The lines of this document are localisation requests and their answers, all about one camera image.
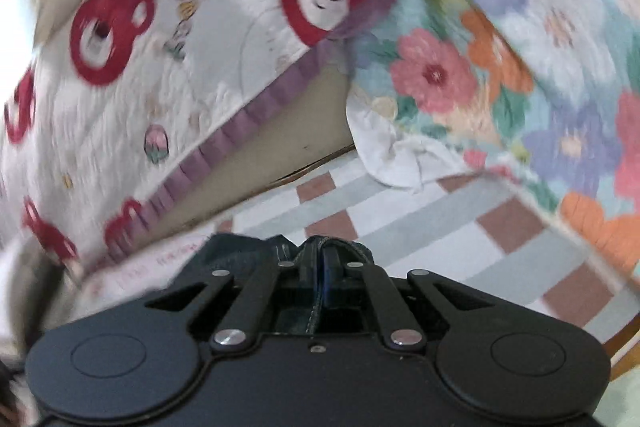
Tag checkered bed sheet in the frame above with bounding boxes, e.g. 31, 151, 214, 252
80, 152, 632, 330

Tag floral blanket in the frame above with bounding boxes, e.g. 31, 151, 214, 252
345, 0, 640, 280

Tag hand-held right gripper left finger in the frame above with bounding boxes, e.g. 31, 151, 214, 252
144, 241, 321, 354

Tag dark blue jeans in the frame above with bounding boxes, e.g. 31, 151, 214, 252
192, 232, 376, 338

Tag white bear print quilt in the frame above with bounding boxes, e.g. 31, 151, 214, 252
0, 0, 416, 275

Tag person's white fuzzy clothing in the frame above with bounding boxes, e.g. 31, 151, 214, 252
0, 234, 83, 413

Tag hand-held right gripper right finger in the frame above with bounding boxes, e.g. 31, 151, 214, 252
322, 243, 501, 353

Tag beige mattress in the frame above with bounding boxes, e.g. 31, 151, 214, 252
160, 59, 359, 234

